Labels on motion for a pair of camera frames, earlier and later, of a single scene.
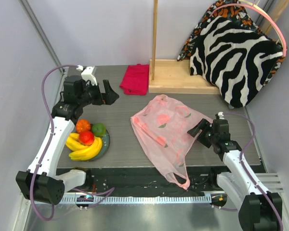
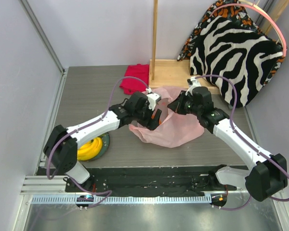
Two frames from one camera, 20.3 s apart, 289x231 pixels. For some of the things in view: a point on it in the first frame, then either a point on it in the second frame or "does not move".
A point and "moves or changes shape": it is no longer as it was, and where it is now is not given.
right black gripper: (203, 132) -> (181, 105)
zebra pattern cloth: (236, 60) does not move
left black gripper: (109, 97) -> (154, 122)
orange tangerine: (83, 125) moves or changes shape
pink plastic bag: (163, 127) moves or changes shape
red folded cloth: (135, 80) does not move
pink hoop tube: (259, 10) does not move
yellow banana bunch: (81, 152) does not move
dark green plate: (106, 140) does not move
